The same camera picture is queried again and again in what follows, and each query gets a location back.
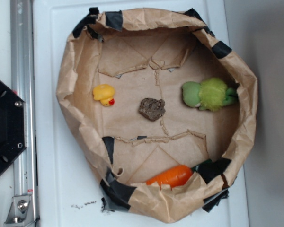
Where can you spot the brown grey rock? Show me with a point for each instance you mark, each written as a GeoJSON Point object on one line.
{"type": "Point", "coordinates": [152, 109]}

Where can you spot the brown paper bag tray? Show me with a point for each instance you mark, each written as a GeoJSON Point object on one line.
{"type": "Point", "coordinates": [151, 53]}

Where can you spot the yellow rubber duck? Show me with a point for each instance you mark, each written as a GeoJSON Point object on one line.
{"type": "Point", "coordinates": [104, 93]}

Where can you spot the green plush toy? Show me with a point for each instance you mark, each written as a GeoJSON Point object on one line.
{"type": "Point", "coordinates": [211, 94]}

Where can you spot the orange plastic carrot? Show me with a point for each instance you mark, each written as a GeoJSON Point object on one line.
{"type": "Point", "coordinates": [175, 176]}

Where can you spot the aluminium extrusion rail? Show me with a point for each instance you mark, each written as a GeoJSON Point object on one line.
{"type": "Point", "coordinates": [22, 75]}

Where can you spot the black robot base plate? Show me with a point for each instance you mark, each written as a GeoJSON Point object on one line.
{"type": "Point", "coordinates": [12, 127]}

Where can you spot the metal corner bracket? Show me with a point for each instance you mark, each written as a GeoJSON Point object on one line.
{"type": "Point", "coordinates": [21, 213]}

